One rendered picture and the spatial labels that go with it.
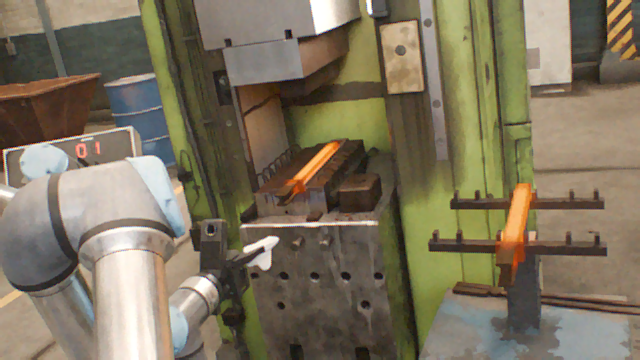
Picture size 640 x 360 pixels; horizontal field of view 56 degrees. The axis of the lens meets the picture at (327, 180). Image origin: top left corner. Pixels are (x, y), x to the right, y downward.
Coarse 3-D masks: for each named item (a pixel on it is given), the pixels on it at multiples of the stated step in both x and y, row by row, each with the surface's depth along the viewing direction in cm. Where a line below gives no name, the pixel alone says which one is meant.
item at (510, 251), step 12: (516, 192) 128; (528, 192) 127; (516, 204) 122; (528, 204) 124; (516, 216) 116; (516, 228) 111; (504, 240) 107; (516, 240) 107; (504, 252) 101; (516, 252) 104; (504, 264) 97; (516, 264) 104; (504, 276) 98
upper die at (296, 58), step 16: (336, 32) 170; (224, 48) 147; (240, 48) 146; (256, 48) 145; (272, 48) 144; (288, 48) 143; (304, 48) 145; (320, 48) 156; (336, 48) 169; (240, 64) 148; (256, 64) 146; (272, 64) 145; (288, 64) 144; (304, 64) 145; (320, 64) 156; (240, 80) 149; (256, 80) 148; (272, 80) 147
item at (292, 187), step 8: (328, 144) 184; (336, 144) 184; (320, 152) 177; (328, 152) 176; (312, 160) 171; (320, 160) 170; (304, 168) 164; (312, 168) 163; (296, 176) 159; (304, 176) 158; (288, 184) 152; (296, 184) 152; (280, 192) 147; (288, 192) 147; (296, 192) 152; (280, 200) 146; (288, 200) 148
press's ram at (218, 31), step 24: (216, 0) 144; (240, 0) 142; (264, 0) 140; (288, 0) 138; (312, 0) 138; (336, 0) 155; (216, 24) 146; (240, 24) 144; (264, 24) 142; (288, 24) 140; (312, 24) 139; (336, 24) 154; (216, 48) 148
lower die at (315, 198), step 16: (320, 144) 193; (352, 144) 186; (304, 160) 179; (336, 160) 172; (352, 160) 178; (288, 176) 166; (256, 192) 160; (272, 192) 158; (304, 192) 155; (320, 192) 153; (256, 208) 161; (272, 208) 159; (288, 208) 158; (304, 208) 156; (320, 208) 155
